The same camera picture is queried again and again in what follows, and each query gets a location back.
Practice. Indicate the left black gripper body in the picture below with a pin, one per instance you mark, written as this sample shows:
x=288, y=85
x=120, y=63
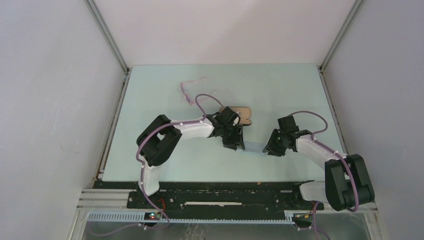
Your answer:
x=230, y=135

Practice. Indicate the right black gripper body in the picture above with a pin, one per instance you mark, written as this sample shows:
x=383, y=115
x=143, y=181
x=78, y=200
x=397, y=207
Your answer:
x=276, y=144

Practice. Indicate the blue cleaning cloth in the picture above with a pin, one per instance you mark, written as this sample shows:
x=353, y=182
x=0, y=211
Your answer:
x=254, y=148

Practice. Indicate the pink transparent sunglasses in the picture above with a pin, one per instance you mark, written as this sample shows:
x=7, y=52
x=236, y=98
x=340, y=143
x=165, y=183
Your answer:
x=191, y=88

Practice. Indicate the black glasses case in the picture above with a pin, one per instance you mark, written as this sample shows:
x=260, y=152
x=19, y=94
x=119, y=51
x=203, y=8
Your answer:
x=234, y=115

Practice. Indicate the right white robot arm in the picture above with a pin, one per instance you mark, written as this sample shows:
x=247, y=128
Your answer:
x=346, y=184

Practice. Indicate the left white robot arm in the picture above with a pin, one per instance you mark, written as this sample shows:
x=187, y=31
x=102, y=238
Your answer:
x=158, y=141

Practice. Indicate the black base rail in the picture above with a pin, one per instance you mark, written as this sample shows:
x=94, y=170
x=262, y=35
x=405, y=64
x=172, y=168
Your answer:
x=229, y=200

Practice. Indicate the right corner frame post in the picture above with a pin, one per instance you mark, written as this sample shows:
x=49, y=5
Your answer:
x=354, y=10

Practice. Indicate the corner frame post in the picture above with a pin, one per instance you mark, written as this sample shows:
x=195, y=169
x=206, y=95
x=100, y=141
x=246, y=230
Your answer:
x=107, y=34
x=354, y=10

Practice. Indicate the aluminium frame extrusion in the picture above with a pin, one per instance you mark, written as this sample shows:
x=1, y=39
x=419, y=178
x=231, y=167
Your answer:
x=103, y=201

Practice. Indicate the left corner frame post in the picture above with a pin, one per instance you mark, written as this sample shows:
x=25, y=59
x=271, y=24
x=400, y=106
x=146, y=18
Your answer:
x=107, y=34

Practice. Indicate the slotted cable duct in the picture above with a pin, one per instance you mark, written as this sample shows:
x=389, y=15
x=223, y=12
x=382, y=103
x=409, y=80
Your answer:
x=146, y=217

